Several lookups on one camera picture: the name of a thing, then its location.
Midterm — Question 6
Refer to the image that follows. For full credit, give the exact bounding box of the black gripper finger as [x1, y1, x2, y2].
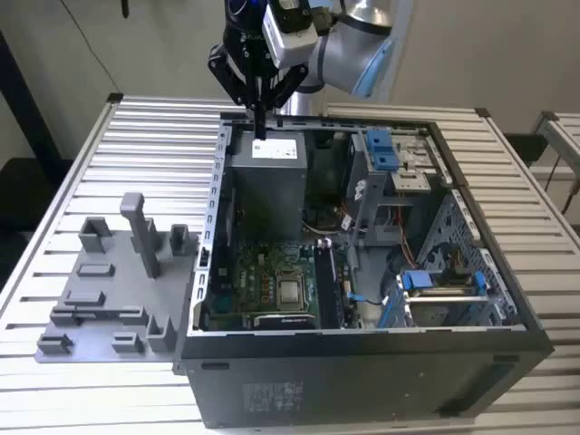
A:
[208, 43, 261, 140]
[259, 65, 310, 140]

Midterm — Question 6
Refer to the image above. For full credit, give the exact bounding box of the black open PC case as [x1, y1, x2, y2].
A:
[174, 111, 556, 430]

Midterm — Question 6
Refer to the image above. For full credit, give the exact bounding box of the grey parts rack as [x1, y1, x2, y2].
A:
[34, 192, 203, 363]

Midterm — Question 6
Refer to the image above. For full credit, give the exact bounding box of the grey power supply unit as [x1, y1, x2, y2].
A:
[224, 130, 309, 241]

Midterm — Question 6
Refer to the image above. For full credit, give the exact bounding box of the orange red wire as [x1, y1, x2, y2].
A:
[396, 206, 421, 269]

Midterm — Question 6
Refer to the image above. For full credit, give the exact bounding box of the silver drive cage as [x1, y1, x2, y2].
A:
[346, 129, 448, 246]

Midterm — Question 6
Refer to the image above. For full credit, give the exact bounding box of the blue drive latch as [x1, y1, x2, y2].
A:
[367, 130, 399, 172]

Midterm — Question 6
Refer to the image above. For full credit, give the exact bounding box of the black RAM stick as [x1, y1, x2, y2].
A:
[51, 304, 145, 326]

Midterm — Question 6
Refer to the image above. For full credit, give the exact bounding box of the silver CPU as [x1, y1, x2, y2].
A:
[276, 278, 305, 309]

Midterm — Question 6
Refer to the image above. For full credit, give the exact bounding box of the hard disk in blue carrier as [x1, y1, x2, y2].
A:
[380, 269, 491, 328]

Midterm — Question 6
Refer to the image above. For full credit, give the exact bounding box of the black graphics card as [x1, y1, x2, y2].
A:
[251, 314, 318, 331]

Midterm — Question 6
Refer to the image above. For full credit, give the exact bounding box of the grey metal side table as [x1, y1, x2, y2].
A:
[527, 111, 580, 182]

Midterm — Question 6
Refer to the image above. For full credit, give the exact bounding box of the green motherboard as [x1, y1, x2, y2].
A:
[198, 242, 363, 330]

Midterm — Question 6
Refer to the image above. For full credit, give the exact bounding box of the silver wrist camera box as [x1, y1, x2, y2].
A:
[262, 0, 328, 70]

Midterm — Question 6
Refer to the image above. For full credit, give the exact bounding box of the thin black wall cable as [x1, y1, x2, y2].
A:
[67, 0, 118, 95]

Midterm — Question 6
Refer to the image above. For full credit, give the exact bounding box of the black box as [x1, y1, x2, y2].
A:
[503, 132, 549, 169]

